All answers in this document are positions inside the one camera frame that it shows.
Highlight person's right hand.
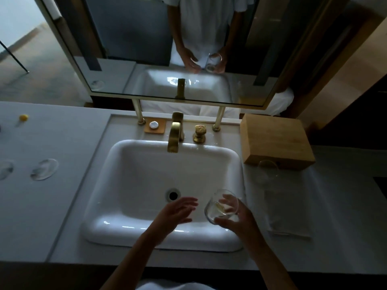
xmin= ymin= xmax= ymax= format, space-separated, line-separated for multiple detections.
xmin=214 ymin=195 xmax=264 ymax=248

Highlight person's left hand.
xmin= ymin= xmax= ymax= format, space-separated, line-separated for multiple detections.
xmin=151 ymin=196 xmax=199 ymax=242

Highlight clear drinking glass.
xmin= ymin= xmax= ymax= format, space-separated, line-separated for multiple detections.
xmin=204 ymin=189 xmax=239 ymax=225
xmin=257 ymin=159 xmax=280 ymax=186

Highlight gold faucet handle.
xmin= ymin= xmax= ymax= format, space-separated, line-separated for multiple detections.
xmin=193 ymin=124 xmax=207 ymax=145

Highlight person's right forearm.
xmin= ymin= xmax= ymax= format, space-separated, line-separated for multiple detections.
xmin=246 ymin=238 xmax=298 ymax=290

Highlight person's left forearm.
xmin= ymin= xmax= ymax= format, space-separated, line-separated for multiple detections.
xmin=100 ymin=232 xmax=164 ymax=290

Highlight person's white shirt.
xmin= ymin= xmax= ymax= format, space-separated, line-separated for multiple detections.
xmin=136 ymin=279 xmax=215 ymax=290

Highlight metal sink drain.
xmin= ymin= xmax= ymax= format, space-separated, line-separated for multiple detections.
xmin=165 ymin=187 xmax=182 ymax=203

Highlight white folded towel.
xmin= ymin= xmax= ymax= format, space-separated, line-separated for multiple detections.
xmin=263 ymin=170 xmax=312 ymax=239

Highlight white ceramic sink basin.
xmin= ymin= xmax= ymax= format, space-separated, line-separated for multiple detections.
xmin=81 ymin=139 xmax=245 ymax=253

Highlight gold faucet spout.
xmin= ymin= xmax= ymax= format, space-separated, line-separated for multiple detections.
xmin=167 ymin=111 xmax=185 ymax=153

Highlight orange soap dish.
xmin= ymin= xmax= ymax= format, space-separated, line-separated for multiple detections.
xmin=144 ymin=117 xmax=167 ymax=135

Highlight wooden box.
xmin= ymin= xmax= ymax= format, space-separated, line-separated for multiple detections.
xmin=240 ymin=114 xmax=316 ymax=170

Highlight round paper coaster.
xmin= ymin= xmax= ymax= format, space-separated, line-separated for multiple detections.
xmin=0 ymin=159 xmax=15 ymax=181
xmin=30 ymin=158 xmax=59 ymax=182

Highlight gold framed mirror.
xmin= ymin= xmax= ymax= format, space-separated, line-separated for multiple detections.
xmin=33 ymin=0 xmax=353 ymax=111

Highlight gold mirror support post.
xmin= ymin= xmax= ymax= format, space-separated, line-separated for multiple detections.
xmin=212 ymin=106 xmax=226 ymax=133
xmin=132 ymin=99 xmax=146 ymax=126

